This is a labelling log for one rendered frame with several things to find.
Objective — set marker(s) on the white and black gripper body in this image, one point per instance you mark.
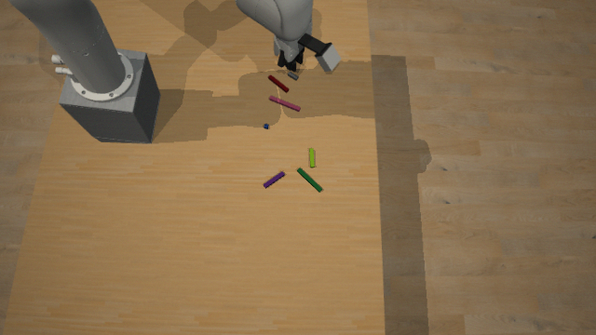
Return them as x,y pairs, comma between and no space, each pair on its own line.
291,49

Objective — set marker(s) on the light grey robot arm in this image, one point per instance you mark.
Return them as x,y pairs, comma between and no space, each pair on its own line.
75,30

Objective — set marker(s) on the pink rod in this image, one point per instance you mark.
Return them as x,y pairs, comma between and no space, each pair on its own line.
284,103

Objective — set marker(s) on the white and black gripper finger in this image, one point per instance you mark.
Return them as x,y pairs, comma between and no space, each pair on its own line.
282,62
299,57

